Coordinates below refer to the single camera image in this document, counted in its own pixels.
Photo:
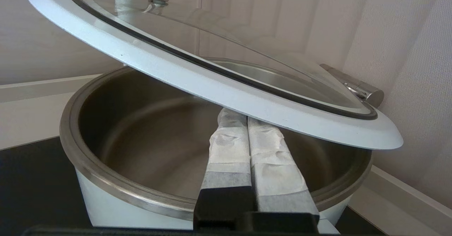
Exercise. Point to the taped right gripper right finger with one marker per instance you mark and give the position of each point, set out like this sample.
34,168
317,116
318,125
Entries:
275,172

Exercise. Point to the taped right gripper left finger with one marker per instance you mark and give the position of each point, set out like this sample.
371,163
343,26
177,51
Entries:
227,158

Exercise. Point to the wide black glass cooktop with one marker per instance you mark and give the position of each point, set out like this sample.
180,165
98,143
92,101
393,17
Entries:
35,186

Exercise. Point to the white round cooking pot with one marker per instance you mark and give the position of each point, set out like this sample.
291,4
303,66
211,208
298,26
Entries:
141,140

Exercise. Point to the glass lid with white rim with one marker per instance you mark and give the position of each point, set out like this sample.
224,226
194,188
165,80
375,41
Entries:
176,70

